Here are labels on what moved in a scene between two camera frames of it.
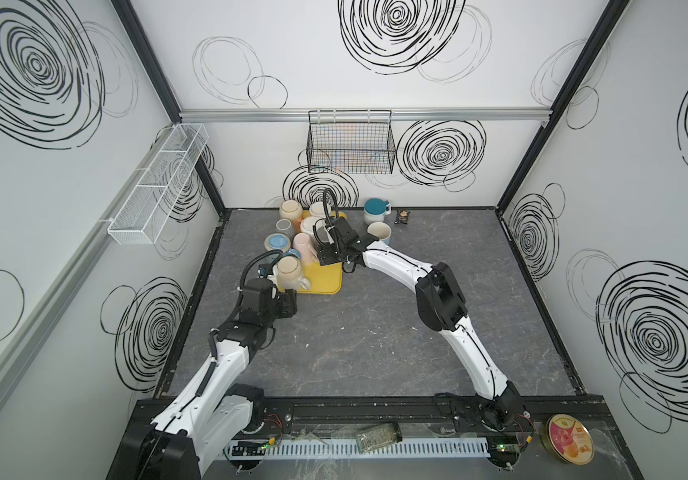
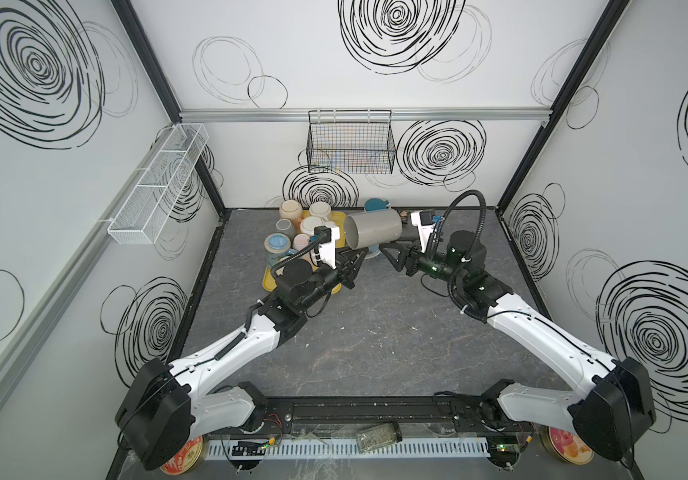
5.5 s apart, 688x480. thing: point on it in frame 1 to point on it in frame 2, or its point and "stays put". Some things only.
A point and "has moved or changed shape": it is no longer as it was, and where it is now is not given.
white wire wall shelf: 140,218 stays put
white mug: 380,230 has moved or changed shape
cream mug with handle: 316,226 stays put
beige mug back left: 290,210 stays put
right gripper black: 325,252 to 410,258
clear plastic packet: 379,437 stays put
